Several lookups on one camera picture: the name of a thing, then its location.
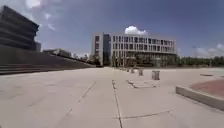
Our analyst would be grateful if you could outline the pale concrete slab plaza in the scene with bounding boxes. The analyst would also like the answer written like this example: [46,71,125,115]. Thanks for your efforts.
[0,66,224,128]

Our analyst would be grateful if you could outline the white building with window grid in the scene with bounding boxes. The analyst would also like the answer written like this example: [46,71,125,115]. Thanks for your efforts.
[91,31,178,68]

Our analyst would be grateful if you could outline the row of trees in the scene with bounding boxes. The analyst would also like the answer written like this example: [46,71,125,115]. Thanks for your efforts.
[176,55,224,68]

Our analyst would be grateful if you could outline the reddish ground bed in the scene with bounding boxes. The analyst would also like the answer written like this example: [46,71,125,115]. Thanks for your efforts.
[189,78,224,99]

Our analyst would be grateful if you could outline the low grey building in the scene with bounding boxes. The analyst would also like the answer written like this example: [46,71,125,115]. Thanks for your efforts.
[42,48,73,58]

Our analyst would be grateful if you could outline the wide dark stone steps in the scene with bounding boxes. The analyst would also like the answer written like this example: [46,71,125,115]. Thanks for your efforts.
[0,44,98,76]

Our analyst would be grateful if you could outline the raised concrete bed edge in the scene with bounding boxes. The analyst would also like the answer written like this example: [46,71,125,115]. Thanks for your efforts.
[175,85,224,112]

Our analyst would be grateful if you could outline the dark grey layered building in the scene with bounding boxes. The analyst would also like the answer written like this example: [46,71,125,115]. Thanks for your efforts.
[0,4,43,53]

